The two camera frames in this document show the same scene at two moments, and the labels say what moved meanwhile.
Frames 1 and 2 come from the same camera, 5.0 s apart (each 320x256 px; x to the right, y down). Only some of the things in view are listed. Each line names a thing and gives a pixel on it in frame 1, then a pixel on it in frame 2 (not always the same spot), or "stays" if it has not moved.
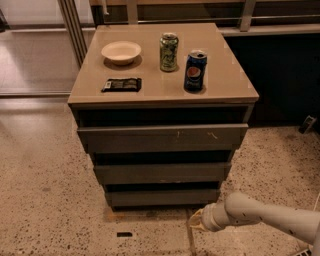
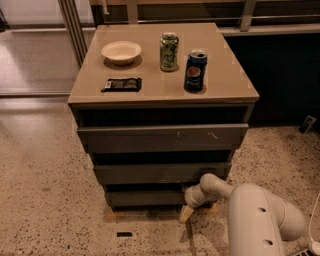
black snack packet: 122,85 stays
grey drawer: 166,198 stays
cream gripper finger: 196,219 → 186,213
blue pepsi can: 195,70 stays
